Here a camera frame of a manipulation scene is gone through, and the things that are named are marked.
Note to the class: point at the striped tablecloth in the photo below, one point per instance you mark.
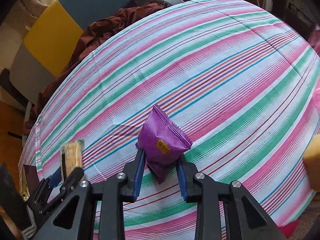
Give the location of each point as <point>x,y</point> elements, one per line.
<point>200,67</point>

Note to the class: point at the dark striped snack packet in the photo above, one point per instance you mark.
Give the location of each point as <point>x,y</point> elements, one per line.
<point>72,156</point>

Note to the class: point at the grey yellow blue chair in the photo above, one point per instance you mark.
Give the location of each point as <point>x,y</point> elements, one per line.
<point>50,37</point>

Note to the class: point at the yellow sponge block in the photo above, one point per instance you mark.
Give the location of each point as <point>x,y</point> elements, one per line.
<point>312,166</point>

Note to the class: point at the dark red blanket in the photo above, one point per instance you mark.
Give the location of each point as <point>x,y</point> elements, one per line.
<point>87,40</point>

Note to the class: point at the purple snack packet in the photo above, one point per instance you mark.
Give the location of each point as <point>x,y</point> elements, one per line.
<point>162,142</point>

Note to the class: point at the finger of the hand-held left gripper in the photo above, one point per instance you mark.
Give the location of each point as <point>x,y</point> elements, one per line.
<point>46,187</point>
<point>72,177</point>

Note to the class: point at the cluttered shelf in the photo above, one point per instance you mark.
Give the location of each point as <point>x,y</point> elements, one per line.
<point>295,7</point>

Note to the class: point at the gold-lined gift box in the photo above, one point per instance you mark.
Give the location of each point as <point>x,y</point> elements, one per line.
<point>28,180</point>

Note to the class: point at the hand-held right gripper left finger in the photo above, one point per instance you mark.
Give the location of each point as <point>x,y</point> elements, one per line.
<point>138,172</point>

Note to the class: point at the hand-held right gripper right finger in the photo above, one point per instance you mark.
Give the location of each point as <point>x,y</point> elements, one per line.
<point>181,177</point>

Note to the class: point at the person's pink clothing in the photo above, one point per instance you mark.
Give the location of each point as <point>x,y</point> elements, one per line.
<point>315,38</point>

